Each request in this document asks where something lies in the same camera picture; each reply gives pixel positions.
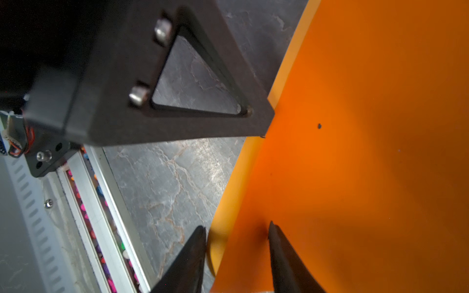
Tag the orange wrapping paper sheet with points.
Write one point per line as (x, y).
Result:
(365, 167)

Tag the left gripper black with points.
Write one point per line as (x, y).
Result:
(98, 92)

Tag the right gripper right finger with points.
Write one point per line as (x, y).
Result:
(289, 273)

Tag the aluminium front rail frame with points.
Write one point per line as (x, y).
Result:
(97, 238)

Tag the white slotted cable duct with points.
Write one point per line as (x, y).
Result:
(31, 257)

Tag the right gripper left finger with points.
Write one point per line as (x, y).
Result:
(185, 275)

